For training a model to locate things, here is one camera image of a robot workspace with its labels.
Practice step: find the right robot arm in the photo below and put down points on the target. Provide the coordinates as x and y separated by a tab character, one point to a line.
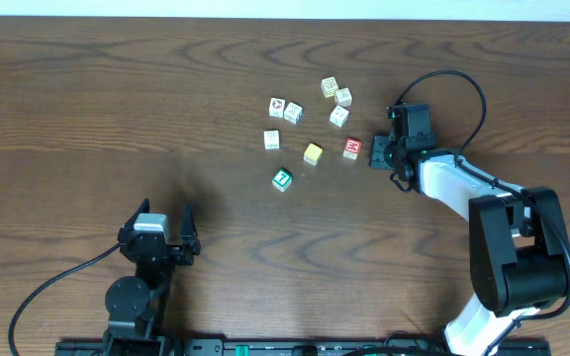
518	244

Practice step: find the yellow top wooden block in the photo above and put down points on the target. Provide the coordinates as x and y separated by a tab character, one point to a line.
313	154

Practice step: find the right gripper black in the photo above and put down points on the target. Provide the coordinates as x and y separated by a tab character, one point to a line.
378	146

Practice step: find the green number seven block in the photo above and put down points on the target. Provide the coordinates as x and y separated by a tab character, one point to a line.
282	180

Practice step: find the ball picture white block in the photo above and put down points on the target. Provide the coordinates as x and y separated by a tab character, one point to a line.
276	107

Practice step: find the white block centre right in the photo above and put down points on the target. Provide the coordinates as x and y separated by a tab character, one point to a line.
339	116

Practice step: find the red letter M block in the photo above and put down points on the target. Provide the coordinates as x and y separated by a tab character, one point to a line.
352	148

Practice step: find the umbrella blue edged block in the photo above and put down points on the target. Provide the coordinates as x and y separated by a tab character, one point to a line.
293	113

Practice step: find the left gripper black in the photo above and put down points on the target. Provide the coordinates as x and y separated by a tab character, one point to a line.
177	251

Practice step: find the tan block red side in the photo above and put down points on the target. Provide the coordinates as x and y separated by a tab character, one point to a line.
343	97

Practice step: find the tan block yellow side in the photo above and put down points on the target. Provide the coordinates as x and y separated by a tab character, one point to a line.
329	86

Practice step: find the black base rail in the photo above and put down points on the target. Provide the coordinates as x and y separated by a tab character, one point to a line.
218	347

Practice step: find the white block lower left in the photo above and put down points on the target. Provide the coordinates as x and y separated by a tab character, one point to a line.
271	139

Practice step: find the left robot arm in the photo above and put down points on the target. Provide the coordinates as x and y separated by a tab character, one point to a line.
136	304

